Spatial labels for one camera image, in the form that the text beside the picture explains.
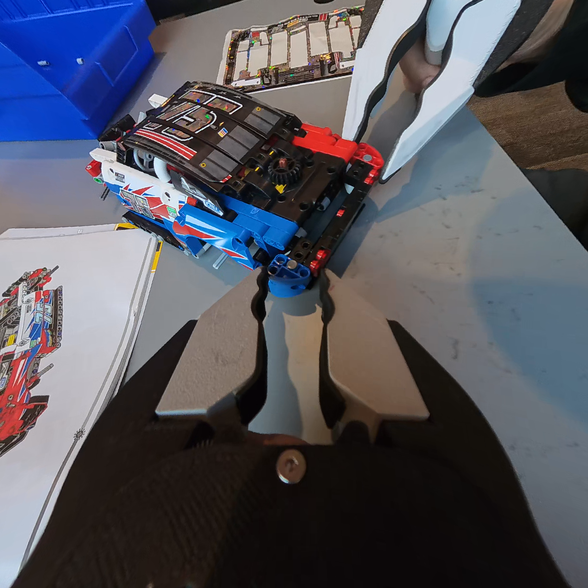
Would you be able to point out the red blue black brick car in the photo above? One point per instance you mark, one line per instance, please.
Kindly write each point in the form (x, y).
(229, 183)

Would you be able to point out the blue plastic bin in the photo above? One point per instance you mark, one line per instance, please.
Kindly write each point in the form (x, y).
(69, 69)

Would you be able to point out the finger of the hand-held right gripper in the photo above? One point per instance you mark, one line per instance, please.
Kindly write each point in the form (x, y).
(372, 59)
(454, 92)

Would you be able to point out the holographic sticker sheet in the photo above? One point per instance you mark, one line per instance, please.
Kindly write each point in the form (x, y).
(294, 50)

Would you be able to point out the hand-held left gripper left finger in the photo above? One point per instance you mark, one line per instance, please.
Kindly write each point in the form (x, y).
(220, 363)

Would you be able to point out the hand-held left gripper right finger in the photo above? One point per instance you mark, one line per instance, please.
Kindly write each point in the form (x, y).
(372, 367)

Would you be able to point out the instruction booklet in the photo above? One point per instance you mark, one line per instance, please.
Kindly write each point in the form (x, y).
(69, 367)

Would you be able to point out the grey desk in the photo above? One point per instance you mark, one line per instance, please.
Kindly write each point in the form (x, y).
(459, 275)

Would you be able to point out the person's right hand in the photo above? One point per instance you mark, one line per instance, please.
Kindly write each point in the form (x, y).
(420, 73)

